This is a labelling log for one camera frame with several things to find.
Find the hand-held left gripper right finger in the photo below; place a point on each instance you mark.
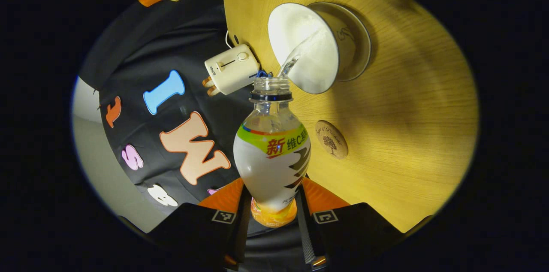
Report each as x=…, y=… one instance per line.
x=305, y=237

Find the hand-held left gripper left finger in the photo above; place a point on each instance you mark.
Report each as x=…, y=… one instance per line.
x=242, y=229

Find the clear labelled water bottle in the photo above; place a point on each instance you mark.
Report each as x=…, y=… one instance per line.
x=270, y=164

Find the round cork coaster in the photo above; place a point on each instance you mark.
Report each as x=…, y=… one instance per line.
x=331, y=140

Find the cream ceramic teacup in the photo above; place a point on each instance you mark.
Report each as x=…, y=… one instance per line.
x=300, y=40

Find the black backdrop cloth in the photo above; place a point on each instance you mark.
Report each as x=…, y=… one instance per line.
x=141, y=49

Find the toast bread slice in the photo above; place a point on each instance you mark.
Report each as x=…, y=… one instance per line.
x=212, y=91
x=207, y=82

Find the white toaster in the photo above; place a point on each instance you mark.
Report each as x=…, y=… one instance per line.
x=231, y=68

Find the blue folded towel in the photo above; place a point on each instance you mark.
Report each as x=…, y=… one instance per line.
x=262, y=74

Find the cream ceramic saucer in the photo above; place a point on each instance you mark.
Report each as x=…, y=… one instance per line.
x=360, y=44

